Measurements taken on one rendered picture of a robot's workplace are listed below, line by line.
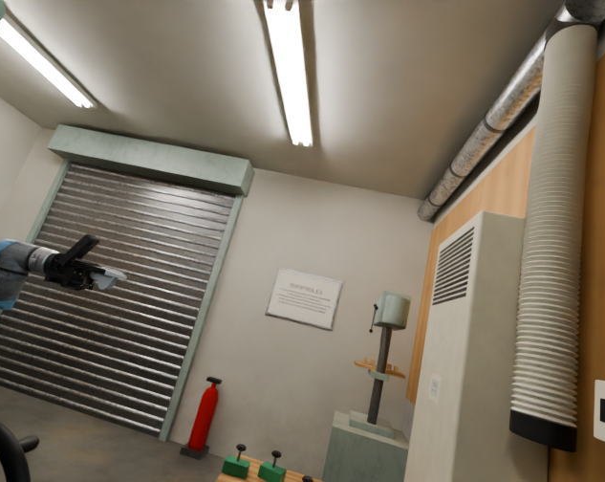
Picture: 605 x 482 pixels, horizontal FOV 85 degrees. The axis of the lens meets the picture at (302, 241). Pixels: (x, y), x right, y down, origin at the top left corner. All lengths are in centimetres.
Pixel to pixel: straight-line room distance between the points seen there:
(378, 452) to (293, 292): 154
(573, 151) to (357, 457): 185
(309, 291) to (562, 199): 231
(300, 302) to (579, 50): 253
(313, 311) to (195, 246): 136
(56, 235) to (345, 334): 316
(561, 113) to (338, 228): 226
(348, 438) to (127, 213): 301
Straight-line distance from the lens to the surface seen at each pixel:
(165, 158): 374
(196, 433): 331
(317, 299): 318
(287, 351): 321
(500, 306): 136
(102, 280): 112
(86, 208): 426
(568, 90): 156
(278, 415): 328
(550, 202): 134
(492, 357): 134
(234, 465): 180
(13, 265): 123
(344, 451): 231
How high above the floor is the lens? 122
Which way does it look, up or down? 14 degrees up
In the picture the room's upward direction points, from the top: 14 degrees clockwise
